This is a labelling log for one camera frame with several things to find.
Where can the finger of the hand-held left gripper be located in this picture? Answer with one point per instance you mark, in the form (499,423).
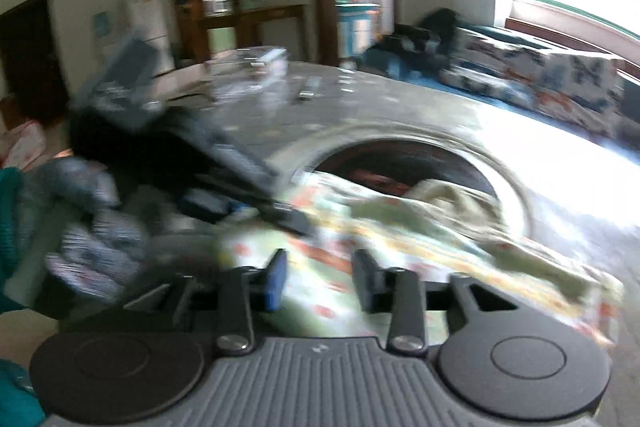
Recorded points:
(205,206)
(280,212)

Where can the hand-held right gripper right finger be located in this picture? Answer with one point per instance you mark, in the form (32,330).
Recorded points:
(367,282)

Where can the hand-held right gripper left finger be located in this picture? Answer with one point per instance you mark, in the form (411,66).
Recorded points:
(276,279)

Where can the floral patterned pajama shirt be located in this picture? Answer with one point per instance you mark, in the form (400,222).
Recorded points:
(400,227)

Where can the person's left forearm patterned sleeve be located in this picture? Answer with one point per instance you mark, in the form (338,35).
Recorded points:
(95,232)

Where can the white refrigerator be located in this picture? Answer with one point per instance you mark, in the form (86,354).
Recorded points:
(147,17)

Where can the dark wooden door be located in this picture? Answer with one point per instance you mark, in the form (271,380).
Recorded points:
(30,57)

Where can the pink white cloth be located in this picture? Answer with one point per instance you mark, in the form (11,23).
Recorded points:
(25,147)

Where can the black marker pen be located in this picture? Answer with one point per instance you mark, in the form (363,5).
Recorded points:
(309,89)

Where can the person's teal clothing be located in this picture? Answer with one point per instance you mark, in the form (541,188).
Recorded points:
(10,227)

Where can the teal white cabinet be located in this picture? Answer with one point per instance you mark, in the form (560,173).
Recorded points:
(357,27)

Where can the black clothing pile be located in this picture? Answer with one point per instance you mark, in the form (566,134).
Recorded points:
(425,42)

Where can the blue wall poster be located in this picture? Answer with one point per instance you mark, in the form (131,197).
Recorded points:
(102,28)

